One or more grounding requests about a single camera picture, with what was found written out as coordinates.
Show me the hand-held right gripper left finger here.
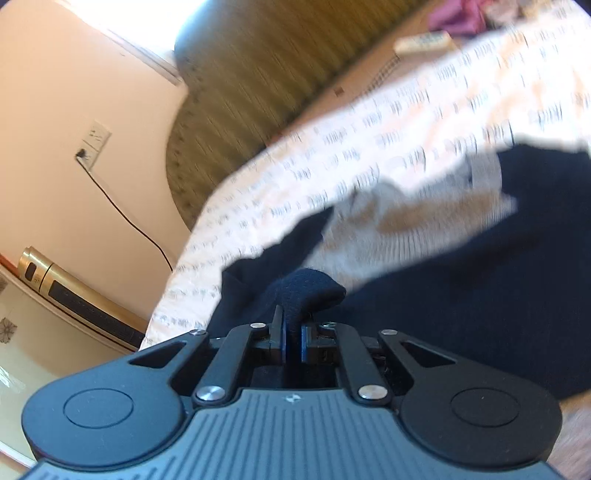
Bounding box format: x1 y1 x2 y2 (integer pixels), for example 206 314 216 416
127 305 290 408

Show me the white script printed blanket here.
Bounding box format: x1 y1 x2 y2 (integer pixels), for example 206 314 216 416
139 16 591 352

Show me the grey sock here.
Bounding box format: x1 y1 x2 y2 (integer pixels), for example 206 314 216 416
318 150 519 292

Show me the purple cloth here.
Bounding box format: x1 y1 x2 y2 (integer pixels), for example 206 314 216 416
428 0 485 38

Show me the white nightstand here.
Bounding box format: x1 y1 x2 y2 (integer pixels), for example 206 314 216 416
0 253 141 467

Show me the olive green pillow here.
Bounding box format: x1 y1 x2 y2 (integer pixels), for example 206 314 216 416
165 0 435 232

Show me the navy sock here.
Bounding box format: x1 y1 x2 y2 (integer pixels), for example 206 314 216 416
221 207 348 334

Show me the white wall outlet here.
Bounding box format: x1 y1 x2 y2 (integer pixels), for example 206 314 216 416
81 120 113 168

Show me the white remote control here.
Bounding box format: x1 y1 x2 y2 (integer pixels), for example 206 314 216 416
394 31 451 57

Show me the black power cable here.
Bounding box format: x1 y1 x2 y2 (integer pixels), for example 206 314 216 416
75 148 173 273

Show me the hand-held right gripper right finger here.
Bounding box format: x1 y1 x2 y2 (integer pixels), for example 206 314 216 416
300 320 458 408

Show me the dark navy cloth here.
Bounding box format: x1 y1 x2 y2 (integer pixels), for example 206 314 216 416
344 143 591 403

